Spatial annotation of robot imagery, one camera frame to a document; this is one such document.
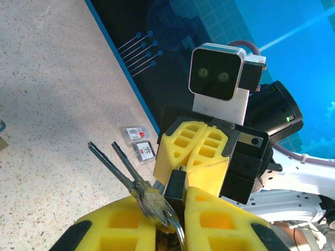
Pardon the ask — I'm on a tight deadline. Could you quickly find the black padlock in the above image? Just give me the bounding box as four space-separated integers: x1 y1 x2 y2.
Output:
153 167 188 210

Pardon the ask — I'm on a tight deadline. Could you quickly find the clear packet white label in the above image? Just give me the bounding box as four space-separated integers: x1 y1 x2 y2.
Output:
122 124 153 141

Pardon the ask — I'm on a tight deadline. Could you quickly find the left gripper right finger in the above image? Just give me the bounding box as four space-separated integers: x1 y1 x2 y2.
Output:
184 187 288 251

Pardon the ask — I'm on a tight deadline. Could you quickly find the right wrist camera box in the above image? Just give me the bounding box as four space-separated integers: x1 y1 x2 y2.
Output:
188 42 267 124

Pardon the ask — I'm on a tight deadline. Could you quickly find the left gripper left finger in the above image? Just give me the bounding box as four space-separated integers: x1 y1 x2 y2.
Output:
53 196 158 251

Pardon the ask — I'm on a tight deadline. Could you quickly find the long silver key bunch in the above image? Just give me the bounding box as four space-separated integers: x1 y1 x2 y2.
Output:
87 141 187 251

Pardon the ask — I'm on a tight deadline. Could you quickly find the clear packet black card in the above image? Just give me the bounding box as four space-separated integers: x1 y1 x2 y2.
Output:
132 140 157 165

